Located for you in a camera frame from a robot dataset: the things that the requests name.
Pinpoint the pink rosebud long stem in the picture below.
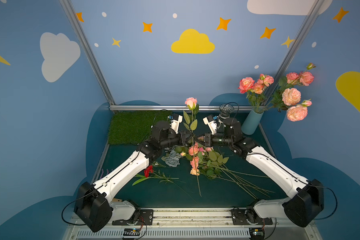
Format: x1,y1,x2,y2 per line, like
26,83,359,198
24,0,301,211
184,97,202,196

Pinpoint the salmon pink rose cluster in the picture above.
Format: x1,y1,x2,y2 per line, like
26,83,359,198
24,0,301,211
251,74,274,108

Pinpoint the pale pink rose spray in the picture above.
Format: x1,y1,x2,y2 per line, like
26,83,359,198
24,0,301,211
266,88,313,122

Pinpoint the pink rose spray stem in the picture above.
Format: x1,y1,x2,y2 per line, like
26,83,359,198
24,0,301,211
274,63,316,92

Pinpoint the single pink rose stem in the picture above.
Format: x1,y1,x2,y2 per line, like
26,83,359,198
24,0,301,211
239,77,257,107

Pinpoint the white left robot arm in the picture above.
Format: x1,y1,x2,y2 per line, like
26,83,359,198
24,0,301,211
72,121,193,233

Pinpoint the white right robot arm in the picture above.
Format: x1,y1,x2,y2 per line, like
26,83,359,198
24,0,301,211
196,116,326,228

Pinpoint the clear glass vase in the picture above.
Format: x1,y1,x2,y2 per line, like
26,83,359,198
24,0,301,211
219,104,235,121

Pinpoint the light blue cylinder vase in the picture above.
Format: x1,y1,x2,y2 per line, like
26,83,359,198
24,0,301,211
242,107,264,135

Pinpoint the grey blue artificial flower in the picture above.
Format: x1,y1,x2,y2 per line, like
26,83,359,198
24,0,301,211
162,150,182,168

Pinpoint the green artificial grass mat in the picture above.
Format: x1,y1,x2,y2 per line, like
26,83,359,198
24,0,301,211
108,110,172,145

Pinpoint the pile of pink roses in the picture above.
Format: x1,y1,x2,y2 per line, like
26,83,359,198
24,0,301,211
173,142,277,200

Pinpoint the red carnation flower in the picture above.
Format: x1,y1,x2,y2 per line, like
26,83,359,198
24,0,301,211
132,165,197,203

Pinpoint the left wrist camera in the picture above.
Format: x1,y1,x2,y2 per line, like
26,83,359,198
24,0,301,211
169,114,183,134

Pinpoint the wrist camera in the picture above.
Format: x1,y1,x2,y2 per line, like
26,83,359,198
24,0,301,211
203,115,219,135
169,114,183,134

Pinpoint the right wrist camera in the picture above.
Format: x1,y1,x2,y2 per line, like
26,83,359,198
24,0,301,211
203,115,219,135

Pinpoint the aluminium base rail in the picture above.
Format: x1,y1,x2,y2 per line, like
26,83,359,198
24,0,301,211
63,208,322,240

